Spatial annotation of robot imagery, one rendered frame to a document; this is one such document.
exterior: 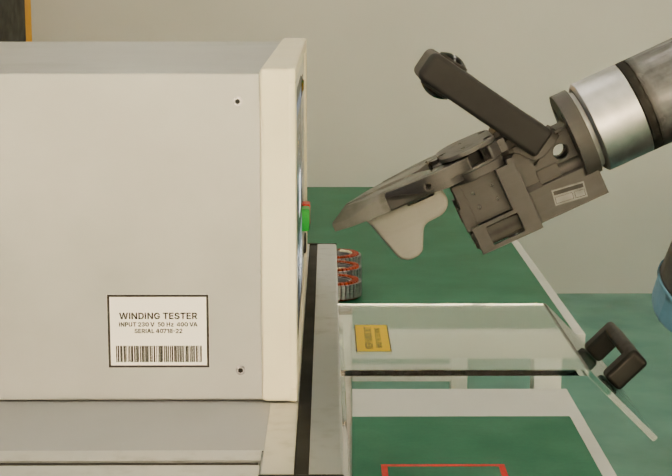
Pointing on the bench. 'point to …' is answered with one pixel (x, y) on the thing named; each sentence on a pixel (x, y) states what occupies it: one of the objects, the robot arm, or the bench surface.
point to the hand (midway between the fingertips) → (344, 212)
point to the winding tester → (151, 220)
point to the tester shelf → (197, 418)
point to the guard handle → (624, 371)
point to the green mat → (470, 446)
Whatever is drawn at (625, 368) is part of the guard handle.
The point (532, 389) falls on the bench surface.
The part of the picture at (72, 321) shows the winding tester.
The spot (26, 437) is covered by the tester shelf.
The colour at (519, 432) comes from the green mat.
